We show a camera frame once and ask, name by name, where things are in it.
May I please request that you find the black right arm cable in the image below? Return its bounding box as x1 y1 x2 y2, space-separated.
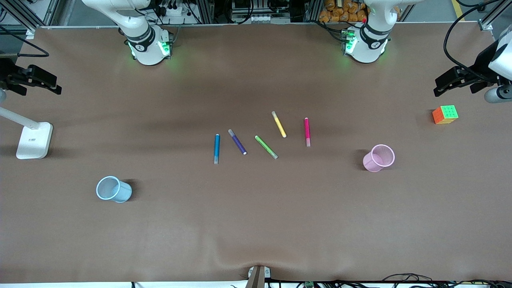
0 26 49 57

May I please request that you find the purple marker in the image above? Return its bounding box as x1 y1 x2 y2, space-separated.
228 129 247 155

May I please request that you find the white power strip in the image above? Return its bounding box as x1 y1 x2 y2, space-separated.
158 3 185 17

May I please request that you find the pink mesh cup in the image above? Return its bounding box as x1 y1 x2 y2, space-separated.
363 144 396 172

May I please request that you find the green marker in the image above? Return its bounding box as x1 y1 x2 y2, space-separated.
255 136 278 160

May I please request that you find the blue mesh cup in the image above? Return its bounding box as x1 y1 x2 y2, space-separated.
96 176 132 203

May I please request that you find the orange snack bag pile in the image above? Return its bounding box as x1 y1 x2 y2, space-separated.
319 0 368 23

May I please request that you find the aluminium frame profile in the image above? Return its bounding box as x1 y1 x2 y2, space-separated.
478 0 512 31
0 0 60 39

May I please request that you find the yellow marker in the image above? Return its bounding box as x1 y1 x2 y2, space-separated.
272 111 287 138

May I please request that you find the black floor cable bundle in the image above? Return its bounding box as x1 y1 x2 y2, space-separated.
382 273 512 288

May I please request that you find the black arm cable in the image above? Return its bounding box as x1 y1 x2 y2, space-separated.
443 0 512 80
0 26 49 57

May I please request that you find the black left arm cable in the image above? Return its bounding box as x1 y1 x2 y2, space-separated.
443 0 512 80

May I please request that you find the colourful puzzle cube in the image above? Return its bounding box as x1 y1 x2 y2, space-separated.
432 105 459 125

